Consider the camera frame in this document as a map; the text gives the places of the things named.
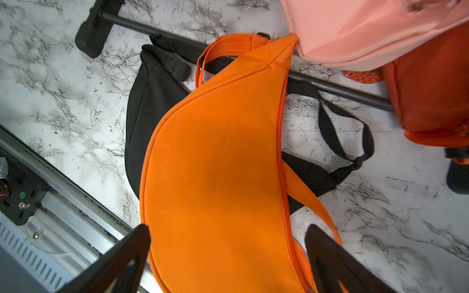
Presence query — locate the black waist bag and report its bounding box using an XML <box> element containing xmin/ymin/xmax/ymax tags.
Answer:
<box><xmin>125</xmin><ymin>34</ymin><xmax>374</xmax><ymax>199</ymax></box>

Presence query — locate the orange bag bottom pile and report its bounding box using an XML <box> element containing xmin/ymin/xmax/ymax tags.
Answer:
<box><xmin>140</xmin><ymin>34</ymin><xmax>340</xmax><ymax>293</ymax></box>

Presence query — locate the black metal clothes rack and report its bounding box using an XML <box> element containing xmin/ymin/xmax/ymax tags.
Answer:
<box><xmin>75</xmin><ymin>1</ymin><xmax>469</xmax><ymax>194</ymax></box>

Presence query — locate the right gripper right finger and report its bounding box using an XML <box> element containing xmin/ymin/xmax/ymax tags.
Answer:
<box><xmin>305</xmin><ymin>225</ymin><xmax>394</xmax><ymax>293</ymax></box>

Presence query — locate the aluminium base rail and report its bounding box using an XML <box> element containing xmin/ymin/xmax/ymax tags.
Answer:
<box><xmin>1</xmin><ymin>129</ymin><xmax>158</xmax><ymax>293</ymax></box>

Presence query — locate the pink waist bag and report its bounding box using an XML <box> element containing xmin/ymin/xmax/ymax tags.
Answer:
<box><xmin>282</xmin><ymin>1</ymin><xmax>469</xmax><ymax>72</ymax></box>

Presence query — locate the dark orange waist bag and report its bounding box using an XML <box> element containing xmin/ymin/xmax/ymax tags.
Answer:
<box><xmin>344</xmin><ymin>23</ymin><xmax>469</xmax><ymax>148</ymax></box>

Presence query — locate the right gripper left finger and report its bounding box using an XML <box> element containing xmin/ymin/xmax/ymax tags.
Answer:
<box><xmin>59</xmin><ymin>224</ymin><xmax>151</xmax><ymax>293</ymax></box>

